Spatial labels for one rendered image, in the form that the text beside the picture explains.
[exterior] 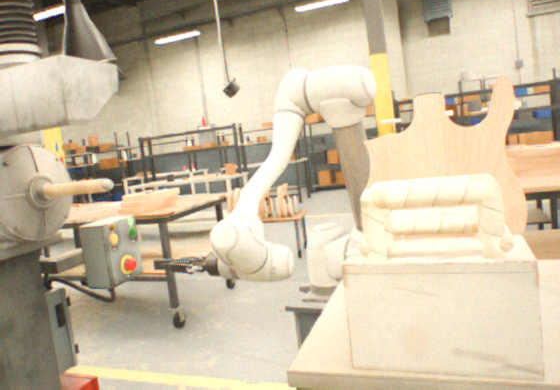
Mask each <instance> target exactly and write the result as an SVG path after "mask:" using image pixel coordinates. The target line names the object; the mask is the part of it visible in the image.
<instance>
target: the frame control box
mask: <svg viewBox="0 0 560 390"><path fill-rule="evenodd" d="M128 218H132V219H133V224H132V225H131V226H128V224H127V219H128ZM111 222H112V223H114V225H115V230H114V232H109V230H108V224H109V223H111ZM131 227H133V228H135V231H136V233H135V236H133V237H131V236H130V235H129V229H130V228H131ZM79 234H80V240H81V245H82V251H83V258H84V264H85V270H86V275H87V282H88V288H89V289H108V292H110V294H111V298H107V297H104V296H101V295H99V294H96V293H95V292H93V291H91V290H88V289H86V288H84V287H82V286H80V285H77V284H75V283H74V282H72V281H69V280H67V279H64V278H61V277H51V278H49V279H48V280H47V283H46V287H45V288H44V290H45V292H48V291H51V290H52V288H53V286H52V283H53V282H58V283H61V284H64V285H67V286H69V287H71V288H74V289H76V290H77V291H79V292H81V293H84V294H86V295H88V296H90V297H92V298H95V299H98V300H101V301H104V302H108V303H113V302H114V301H116V296H115V291H114V288H115V287H116V286H118V285H120V284H122V283H124V282H125V283H126V282H128V281H130V280H132V279H134V278H135V277H137V276H139V275H141V274H142V273H143V268H142V262H141V256H140V249H139V243H138V236H137V229H136V223H135V217H134V216H125V217H112V218H109V219H108V218H105V219H102V220H99V221H96V222H92V223H89V224H86V225H83V226H80V227H79ZM112 234H116V235H117V237H118V241H117V243H115V244H112V243H111V240H110V238H111V235H112ZM130 258H134V259H135V260H136V268H135V270H133V271H130V270H129V269H128V268H127V267H126V266H125V264H126V262H127V261H128V260H129V259H130Z"/></svg>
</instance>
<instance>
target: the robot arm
mask: <svg viewBox="0 0 560 390"><path fill-rule="evenodd" d="M376 92H377V85H376V80H375V77H374V75H373V73H372V72H371V71H369V70H367V69H366V68H363V67H360V66H353V65H343V66H338V65H336V66H330V67H325V68H321V69H318V70H315V71H313V72H309V71H307V70H305V69H303V68H294V69H291V70H290V71H289V72H288V73H287V74H286V75H285V76H284V78H283V80H282V81H281V83H280V86H279V88H278V91H277V94H276V98H275V102H274V112H273V142H272V148H271V154H270V156H269V158H268V159H267V160H266V162H265V163H264V164H263V165H262V167H261V168H260V169H259V170H258V171H257V173H256V174H255V175H254V176H253V178H252V179H251V180H250V181H249V183H248V184H247V185H246V187H245V188H244V189H243V191H242V193H241V195H240V197H239V199H238V202H237V204H236V207H235V209H234V211H233V212H232V213H231V214H229V215H227V216H225V218H224V220H222V221H221V222H219V223H218V224H217V225H216V226H215V227H214V228H213V230H212V231H211V233H210V245H211V248H212V251H211V252H210V253H209V254H207V255H200V256H189V257H181V258H180V259H176V260H175V259H163V260H154V267H155V270H169V269H170V272H180V273H188V274H193V271H199V272H203V271H205V270H206V271H207V272H208V274H209V275H211V276H222V277H223V278H225V279H246V280H249V281H275V280H280V279H283V278H286V277H288V276H290V275H291V274H292V272H293V268H294V257H293V254H292V251H291V249H290V248H288V247H286V246H283V245H280V244H272V243H271V242H268V241H265V237H264V224H263V223H262V222H261V220H260V218H259V205H260V202H261V199H262V197H263V196H264V194H265V193H266V192H267V190H268V189H269V188H271V185H272V184H273V183H274V182H275V180H276V179H277V178H278V177H279V176H280V174H281V173H282V172H283V170H284V169H285V167H286V166H287V164H288V162H289V160H290V157H291V155H292V152H293V149H294V147H295V144H296V141H297V138H298V137H299V134H300V132H301V129H302V127H303V125H304V121H305V118H306V117H307V116H310V115H313V114H316V113H320V115H321V116H322V118H323V119H324V120H325V122H326V124H327V125H328V126H329V127H331V129H332V133H333V137H334V140H335V144H336V148H337V153H338V157H339V161H340V165H341V169H342V173H343V177H344V181H345V185H346V188H347V193H348V197H349V201H350V205H351V209H352V213H353V217H354V221H355V226H354V228H353V230H352V231H351V235H350V234H347V233H346V231H345V229H344V228H342V227H341V226H340V225H337V224H335V223H326V224H321V225H318V226H316V227H314V228H313V229H312V231H311V233H310V234H309V237H308V241H307V265H308V272H309V276H310V281H311V284H303V285H300V287H299V290H300V292H303V293H307V295H305V296H304V297H302V302H303V303H323V302H325V303H327V302H328V301H329V300H330V298H331V296H332V295H333V293H334V291H335V289H336V288H337V286H338V284H339V283H340V281H341V279H342V278H343V271H342V264H343V263H344V261H345V260H346V259H347V257H348V256H349V255H346V253H347V252H348V250H349V249H354V248H355V247H356V246H357V244H358V242H359V241H360V239H361V238H362V237H363V235H364V232H363V229H362V225H361V206H362V205H361V196H362V194H363V191H364V189H365V187H366V186H367V183H368V180H369V176H370V159H369V155H368V152H367V149H366V147H365V145H364V144H363V142H366V141H367V139H366V135H365V130H364V125H363V122H362V120H363V119H364V116H365V112H366V111H365V110H366V105H369V104H371V103H372V102H373V100H374V99H375V96H376Z"/></svg>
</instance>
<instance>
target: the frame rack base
mask: <svg viewBox="0 0 560 390"><path fill-rule="evenodd" d="M512 236H513V238H514V241H515V243H514V248H513V249H512V250H511V251H510V252H508V253H506V255H507V257H506V258H505V259H501V260H490V259H485V258H483V254H482V243H480V242H479V238H478V237H463V238H431V239H399V240H393V246H391V247H387V255H388V259H387V260H386V261H383V262H368V261H367V260H366V257H365V256H363V255H349V256H348V257H347V259H346V260H345V261H344V263H343V264H342V271H343V280H344V289H345V298H346V306H347V307H346V315H347V323H348V331H349V340H350V348H351V357H352V365H353V368H356V369H367V370H379V371H390V372H402V371H403V372H414V373H426V374H437V375H460V376H471V377H482V378H491V377H493V378H505V379H517V380H528V381H529V380H539V381H544V378H545V370H544V358H543V345H542V338H543V332H542V320H541V308H540V295H539V294H540V283H539V271H538V261H537V260H536V258H535V257H534V255H533V253H532V251H531V250H530V248H529V247H528V245H527V244H526V242H525V241H524V239H523V238H522V235H512Z"/></svg>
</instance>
